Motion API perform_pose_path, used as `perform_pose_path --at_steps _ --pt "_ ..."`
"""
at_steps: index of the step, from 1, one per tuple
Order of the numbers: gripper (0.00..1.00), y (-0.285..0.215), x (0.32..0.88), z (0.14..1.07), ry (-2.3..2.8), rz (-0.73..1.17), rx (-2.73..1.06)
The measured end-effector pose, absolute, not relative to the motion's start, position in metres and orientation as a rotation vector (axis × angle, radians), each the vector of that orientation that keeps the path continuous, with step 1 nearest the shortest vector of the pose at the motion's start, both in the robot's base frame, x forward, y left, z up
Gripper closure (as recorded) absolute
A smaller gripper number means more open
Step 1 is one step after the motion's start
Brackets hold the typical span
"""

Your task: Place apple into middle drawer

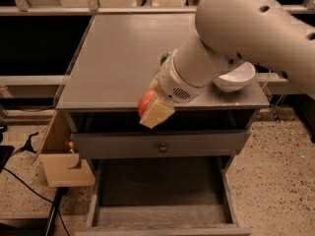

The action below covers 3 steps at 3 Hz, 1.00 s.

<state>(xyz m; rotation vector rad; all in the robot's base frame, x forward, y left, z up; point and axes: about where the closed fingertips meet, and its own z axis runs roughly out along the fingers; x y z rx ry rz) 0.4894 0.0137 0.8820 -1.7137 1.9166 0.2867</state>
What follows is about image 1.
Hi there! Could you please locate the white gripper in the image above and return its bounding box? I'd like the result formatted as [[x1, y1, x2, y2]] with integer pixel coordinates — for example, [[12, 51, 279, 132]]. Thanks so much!
[[140, 49, 214, 129]]

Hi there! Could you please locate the orange red apple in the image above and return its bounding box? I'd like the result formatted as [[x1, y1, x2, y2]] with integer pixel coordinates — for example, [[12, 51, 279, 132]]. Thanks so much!
[[138, 89, 158, 117]]

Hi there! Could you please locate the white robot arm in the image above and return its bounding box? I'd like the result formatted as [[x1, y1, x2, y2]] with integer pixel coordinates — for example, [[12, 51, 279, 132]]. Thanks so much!
[[138, 0, 315, 128]]

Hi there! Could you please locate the round brass drawer knob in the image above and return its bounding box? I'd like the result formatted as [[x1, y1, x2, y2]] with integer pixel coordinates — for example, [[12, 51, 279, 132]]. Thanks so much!
[[158, 143, 167, 152]]

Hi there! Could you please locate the grey top drawer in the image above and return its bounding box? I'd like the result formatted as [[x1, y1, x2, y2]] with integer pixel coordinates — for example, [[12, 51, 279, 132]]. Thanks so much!
[[71, 130, 250, 159]]

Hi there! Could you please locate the grey drawer cabinet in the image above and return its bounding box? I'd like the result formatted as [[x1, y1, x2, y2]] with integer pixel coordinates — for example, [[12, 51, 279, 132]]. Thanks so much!
[[55, 13, 271, 236]]

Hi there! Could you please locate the open grey middle drawer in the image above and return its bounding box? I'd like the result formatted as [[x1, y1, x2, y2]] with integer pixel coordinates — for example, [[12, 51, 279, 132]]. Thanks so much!
[[76, 156, 251, 236]]

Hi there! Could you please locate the green soda can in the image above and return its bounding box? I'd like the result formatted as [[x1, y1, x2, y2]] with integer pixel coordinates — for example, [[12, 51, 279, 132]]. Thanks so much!
[[159, 52, 171, 66]]

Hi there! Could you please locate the white bowl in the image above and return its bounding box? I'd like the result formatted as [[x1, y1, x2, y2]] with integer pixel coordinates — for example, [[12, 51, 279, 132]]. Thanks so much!
[[213, 62, 256, 92]]

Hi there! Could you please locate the light wooden box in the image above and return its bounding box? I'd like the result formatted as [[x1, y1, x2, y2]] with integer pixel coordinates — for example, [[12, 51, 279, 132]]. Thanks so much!
[[36, 111, 95, 187]]

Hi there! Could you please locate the metal railing frame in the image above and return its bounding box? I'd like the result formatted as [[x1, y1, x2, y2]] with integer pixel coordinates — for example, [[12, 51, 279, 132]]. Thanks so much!
[[0, 0, 315, 17]]

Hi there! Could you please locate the black floor cable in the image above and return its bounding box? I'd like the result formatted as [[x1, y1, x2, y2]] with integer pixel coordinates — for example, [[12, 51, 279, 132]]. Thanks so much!
[[2, 166, 72, 236]]

